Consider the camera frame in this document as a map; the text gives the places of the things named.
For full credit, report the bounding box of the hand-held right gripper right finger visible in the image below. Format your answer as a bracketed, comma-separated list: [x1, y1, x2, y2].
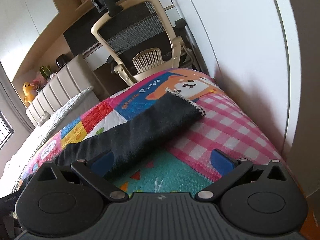
[195, 149, 287, 201]

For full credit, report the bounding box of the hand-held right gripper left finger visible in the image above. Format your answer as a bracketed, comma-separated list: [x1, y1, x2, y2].
[37, 151, 127, 202]

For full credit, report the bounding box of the black knit garment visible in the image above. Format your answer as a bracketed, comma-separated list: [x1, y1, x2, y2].
[54, 87, 206, 180]

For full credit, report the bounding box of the colourful printed blanket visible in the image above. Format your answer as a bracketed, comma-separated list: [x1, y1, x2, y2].
[10, 68, 292, 200]

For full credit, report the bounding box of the white quilted bed cover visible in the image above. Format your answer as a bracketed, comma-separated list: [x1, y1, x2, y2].
[4, 86, 94, 180]

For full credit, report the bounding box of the small white bundle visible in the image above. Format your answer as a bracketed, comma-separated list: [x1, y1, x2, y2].
[37, 114, 52, 126]

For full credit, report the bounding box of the window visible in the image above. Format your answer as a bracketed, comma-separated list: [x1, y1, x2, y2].
[0, 112, 14, 151]

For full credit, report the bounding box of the beige padded bed headboard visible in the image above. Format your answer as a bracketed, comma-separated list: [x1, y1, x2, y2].
[26, 54, 105, 130]

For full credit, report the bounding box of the yellow plush toy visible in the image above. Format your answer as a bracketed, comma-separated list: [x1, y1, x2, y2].
[22, 81, 36, 104]

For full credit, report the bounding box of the green potted plant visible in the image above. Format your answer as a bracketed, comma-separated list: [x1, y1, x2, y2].
[40, 65, 53, 80]

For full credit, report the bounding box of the black jar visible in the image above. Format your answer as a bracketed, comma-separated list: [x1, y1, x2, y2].
[55, 54, 69, 69]

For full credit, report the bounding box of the grey curtain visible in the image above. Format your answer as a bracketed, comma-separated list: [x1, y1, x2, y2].
[0, 62, 33, 133]

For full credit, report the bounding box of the keyboard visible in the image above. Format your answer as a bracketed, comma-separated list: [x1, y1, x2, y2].
[82, 42, 103, 56]

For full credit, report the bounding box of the white wardrobe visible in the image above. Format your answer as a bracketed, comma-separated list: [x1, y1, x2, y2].
[160, 0, 320, 200]

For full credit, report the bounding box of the dark computer monitor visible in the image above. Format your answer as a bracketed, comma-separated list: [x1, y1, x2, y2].
[63, 1, 175, 55]

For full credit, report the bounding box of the beige mesh office chair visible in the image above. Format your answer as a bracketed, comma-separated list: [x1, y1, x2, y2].
[90, 0, 200, 87]

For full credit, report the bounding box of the wooden wall shelf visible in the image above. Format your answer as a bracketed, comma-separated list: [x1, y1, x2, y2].
[74, 0, 97, 11]

